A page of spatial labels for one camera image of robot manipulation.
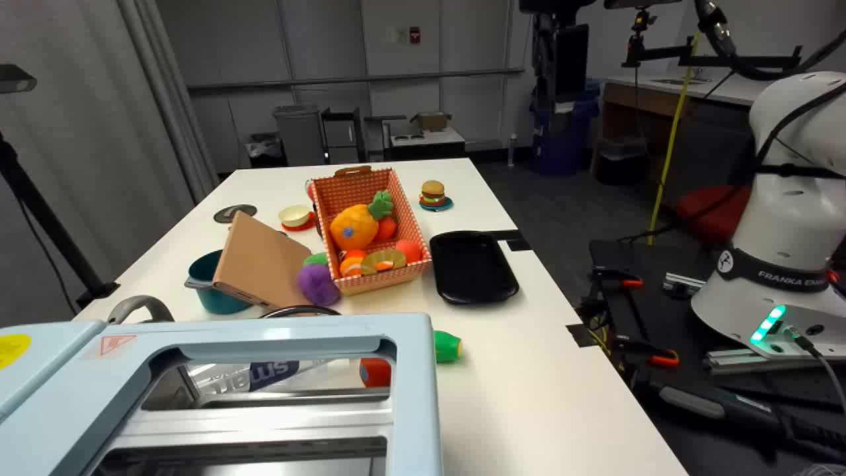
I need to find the toy burger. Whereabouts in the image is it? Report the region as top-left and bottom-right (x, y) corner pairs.
(417, 176), (449, 212)

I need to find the black camera tripod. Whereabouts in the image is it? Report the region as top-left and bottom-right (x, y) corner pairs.
(0, 130), (121, 310)

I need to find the black tape patch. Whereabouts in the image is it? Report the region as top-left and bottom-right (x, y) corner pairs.
(566, 322), (604, 350)
(491, 231), (535, 254)

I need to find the red seat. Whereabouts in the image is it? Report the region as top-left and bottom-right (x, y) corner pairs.
(675, 182), (752, 245)

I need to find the white wall switch plate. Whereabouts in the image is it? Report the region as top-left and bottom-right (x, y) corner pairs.
(384, 23), (424, 48)

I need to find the aluminium rail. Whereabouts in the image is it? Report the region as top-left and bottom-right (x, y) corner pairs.
(704, 347), (846, 381)

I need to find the grey wall rail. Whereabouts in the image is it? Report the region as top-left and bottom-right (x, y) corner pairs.
(186, 67), (527, 90)

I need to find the wooden desk white top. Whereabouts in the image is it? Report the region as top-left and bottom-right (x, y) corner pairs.
(597, 67), (769, 194)

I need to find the green yellow corn toy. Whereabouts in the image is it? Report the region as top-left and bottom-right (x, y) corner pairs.
(432, 328), (465, 364)

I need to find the black metal frame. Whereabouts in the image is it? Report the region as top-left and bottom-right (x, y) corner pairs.
(321, 105), (367, 166)

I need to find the red gingham cardboard box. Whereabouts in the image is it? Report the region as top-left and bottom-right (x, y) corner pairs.
(209, 166), (435, 313)

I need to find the black clamp orange handle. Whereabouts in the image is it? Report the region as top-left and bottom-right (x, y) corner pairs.
(617, 338), (682, 371)
(591, 266), (647, 293)

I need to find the teal toy pot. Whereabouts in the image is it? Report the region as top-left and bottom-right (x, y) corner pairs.
(182, 248), (259, 318)

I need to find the clear smartwater bottle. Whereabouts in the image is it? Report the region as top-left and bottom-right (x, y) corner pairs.
(169, 356), (365, 399)

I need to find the grey waste bin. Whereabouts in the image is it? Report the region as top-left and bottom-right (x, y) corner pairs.
(597, 131), (650, 184)

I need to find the yellow pole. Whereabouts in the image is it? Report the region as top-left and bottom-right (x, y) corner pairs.
(645, 35), (699, 245)

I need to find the low white-topped table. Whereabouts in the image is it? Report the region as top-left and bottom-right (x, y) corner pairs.
(387, 128), (469, 163)

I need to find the dark grey curved cable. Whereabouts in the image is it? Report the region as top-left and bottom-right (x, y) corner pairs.
(103, 293), (178, 328)

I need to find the grey curtain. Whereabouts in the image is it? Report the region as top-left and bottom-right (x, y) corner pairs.
(0, 0), (221, 325)

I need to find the small brown cardboard box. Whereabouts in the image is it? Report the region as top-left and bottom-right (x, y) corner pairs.
(407, 112), (454, 135)

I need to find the black ridged plastic tray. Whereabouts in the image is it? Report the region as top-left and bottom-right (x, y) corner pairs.
(429, 231), (525, 307)

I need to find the pineapple plush with green leaves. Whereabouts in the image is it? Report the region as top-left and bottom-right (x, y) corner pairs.
(329, 188), (398, 257)

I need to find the orange half plush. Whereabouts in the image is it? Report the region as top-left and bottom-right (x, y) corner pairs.
(339, 248), (367, 280)

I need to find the black monitor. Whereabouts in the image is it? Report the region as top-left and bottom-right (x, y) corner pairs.
(527, 0), (593, 104)

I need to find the purple plush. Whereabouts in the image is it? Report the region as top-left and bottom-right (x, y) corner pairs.
(293, 252), (345, 310)

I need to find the large red-orange round plush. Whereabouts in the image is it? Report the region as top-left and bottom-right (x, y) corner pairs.
(395, 235), (429, 265)

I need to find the blue bin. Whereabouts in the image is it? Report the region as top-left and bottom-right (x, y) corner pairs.
(530, 90), (604, 176)

